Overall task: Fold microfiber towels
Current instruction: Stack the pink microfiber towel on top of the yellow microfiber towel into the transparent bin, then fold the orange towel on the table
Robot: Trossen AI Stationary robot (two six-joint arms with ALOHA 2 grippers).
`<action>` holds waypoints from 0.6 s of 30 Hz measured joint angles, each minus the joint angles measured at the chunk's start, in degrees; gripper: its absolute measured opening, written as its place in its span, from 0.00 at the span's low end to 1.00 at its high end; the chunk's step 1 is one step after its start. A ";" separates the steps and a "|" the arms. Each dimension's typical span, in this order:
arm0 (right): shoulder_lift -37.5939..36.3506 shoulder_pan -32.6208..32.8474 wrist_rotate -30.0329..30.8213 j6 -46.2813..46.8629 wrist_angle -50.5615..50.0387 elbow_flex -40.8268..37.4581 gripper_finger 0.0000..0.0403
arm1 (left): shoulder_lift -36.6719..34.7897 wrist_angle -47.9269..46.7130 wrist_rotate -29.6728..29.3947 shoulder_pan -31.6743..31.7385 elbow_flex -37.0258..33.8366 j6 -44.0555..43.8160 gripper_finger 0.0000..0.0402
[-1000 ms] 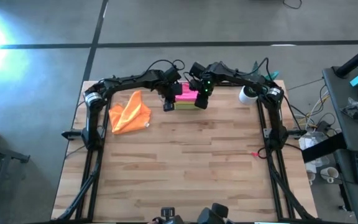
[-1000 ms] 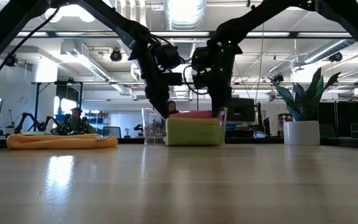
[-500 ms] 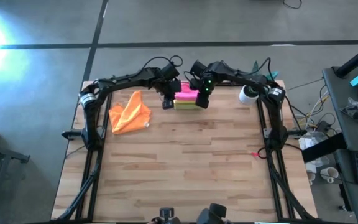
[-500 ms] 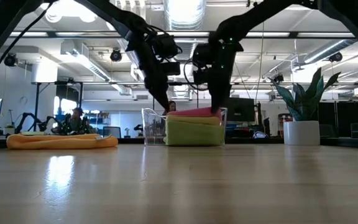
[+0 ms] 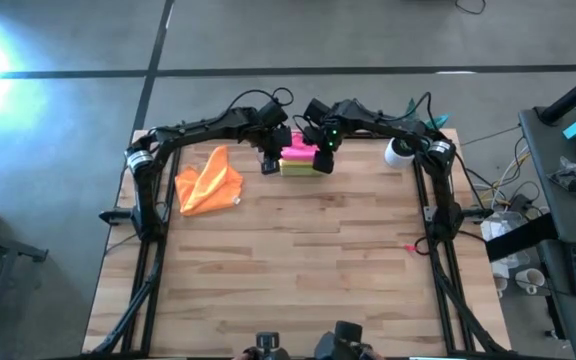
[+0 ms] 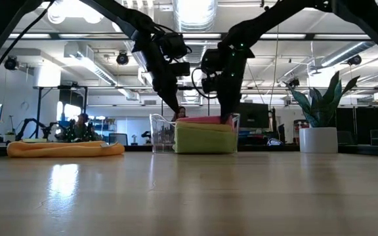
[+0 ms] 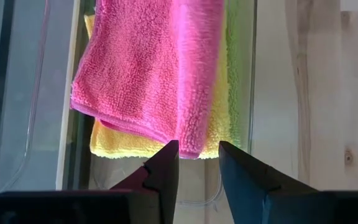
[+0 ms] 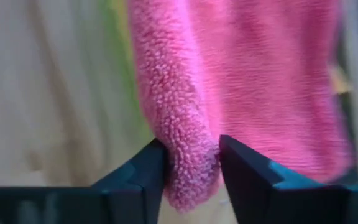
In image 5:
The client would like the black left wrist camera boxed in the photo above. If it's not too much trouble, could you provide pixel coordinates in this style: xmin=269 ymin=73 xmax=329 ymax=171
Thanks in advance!
xmin=256 ymin=99 xmax=290 ymax=130

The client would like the black metal table frame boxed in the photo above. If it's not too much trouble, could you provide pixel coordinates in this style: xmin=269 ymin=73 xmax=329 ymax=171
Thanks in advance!
xmin=82 ymin=119 xmax=514 ymax=359

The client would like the black floor cable loop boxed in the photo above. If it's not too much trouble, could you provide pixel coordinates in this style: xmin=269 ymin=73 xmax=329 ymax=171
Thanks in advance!
xmin=455 ymin=0 xmax=488 ymax=16

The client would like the clear plastic bin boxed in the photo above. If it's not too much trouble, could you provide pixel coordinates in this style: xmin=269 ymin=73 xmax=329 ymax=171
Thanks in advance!
xmin=256 ymin=128 xmax=338 ymax=177

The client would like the black slanted pole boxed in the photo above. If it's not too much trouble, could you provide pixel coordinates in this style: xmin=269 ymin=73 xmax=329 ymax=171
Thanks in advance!
xmin=537 ymin=63 xmax=576 ymax=127

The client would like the black left camera cable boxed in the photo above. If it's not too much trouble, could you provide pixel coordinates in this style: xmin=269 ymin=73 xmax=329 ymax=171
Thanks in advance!
xmin=220 ymin=87 xmax=295 ymax=126

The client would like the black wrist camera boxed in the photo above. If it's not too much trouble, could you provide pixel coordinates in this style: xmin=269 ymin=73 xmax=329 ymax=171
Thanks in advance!
xmin=302 ymin=97 xmax=332 ymax=125
xmin=256 ymin=99 xmax=290 ymax=130

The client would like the pink microfiber towel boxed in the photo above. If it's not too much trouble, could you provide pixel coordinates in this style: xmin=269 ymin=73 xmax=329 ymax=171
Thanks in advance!
xmin=281 ymin=130 xmax=320 ymax=162

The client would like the white ceramic mug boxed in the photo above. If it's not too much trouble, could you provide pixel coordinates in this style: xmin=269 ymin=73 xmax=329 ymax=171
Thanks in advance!
xmin=490 ymin=260 xmax=510 ymax=297
xmin=514 ymin=267 xmax=548 ymax=295

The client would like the green plant in white pot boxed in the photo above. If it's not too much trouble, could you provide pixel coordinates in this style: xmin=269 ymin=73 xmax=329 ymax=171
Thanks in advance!
xmin=383 ymin=97 xmax=451 ymax=170

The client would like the black leader arm handle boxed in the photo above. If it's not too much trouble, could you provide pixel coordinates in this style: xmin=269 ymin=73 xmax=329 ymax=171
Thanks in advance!
xmin=314 ymin=319 xmax=377 ymax=360
xmin=254 ymin=331 xmax=292 ymax=360

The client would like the orange microfiber towel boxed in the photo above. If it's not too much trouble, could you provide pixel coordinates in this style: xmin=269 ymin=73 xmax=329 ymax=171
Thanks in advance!
xmin=174 ymin=144 xmax=245 ymax=217

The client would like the white plastic bag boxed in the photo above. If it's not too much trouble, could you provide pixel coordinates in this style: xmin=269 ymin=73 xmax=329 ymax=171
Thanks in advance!
xmin=480 ymin=207 xmax=533 ymax=271

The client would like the yellow microfiber towel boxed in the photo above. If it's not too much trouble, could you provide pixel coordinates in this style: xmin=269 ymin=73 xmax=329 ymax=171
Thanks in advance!
xmin=277 ymin=157 xmax=322 ymax=170

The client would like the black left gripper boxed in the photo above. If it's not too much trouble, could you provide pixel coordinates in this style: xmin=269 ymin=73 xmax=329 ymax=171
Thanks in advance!
xmin=260 ymin=124 xmax=294 ymax=176

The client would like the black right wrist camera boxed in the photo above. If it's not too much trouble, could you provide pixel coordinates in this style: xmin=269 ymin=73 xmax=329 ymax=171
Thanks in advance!
xmin=302 ymin=97 xmax=332 ymax=125

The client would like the black flat strap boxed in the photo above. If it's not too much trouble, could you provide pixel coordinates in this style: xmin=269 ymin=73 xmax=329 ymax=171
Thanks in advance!
xmin=485 ymin=213 xmax=560 ymax=262

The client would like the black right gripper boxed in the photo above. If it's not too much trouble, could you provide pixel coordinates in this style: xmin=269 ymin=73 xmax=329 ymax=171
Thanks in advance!
xmin=312 ymin=119 xmax=343 ymax=175

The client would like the grey side desk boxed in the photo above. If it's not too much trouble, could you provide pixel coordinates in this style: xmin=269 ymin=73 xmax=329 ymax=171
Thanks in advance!
xmin=517 ymin=105 xmax=576 ymax=360

